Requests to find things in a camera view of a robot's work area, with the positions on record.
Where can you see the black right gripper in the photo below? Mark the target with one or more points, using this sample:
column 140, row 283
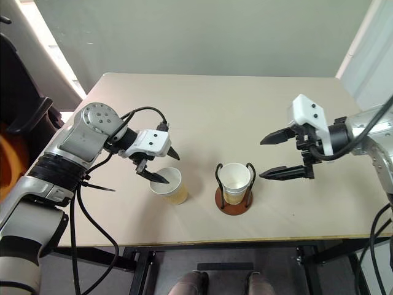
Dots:
column 305, row 143

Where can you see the black metal table frame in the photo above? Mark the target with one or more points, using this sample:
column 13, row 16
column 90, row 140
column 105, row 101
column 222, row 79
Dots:
column 141, row 267

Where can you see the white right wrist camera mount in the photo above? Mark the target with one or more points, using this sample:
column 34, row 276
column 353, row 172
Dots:
column 307, row 113

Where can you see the orange object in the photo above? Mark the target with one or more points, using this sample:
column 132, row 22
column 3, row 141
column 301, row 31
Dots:
column 9, row 153

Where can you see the black chair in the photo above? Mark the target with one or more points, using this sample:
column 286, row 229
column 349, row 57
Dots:
column 21, row 92

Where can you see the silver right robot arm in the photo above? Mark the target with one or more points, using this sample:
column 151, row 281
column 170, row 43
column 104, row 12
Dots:
column 362, row 126

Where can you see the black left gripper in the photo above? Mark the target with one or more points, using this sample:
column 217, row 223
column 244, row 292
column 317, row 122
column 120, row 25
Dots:
column 142, row 163

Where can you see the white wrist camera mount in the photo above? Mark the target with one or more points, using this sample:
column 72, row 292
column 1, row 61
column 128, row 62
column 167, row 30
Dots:
column 150, row 141
column 307, row 113

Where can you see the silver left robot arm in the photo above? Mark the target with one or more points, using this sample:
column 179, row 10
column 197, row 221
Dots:
column 83, row 135

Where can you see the white paper cup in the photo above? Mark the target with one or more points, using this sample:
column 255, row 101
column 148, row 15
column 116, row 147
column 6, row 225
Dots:
column 235, row 179
column 175, row 193

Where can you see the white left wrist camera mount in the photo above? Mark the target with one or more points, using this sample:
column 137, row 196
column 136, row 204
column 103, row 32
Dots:
column 150, row 141

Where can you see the black flat plate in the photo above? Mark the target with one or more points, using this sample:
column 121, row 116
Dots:
column 224, row 266

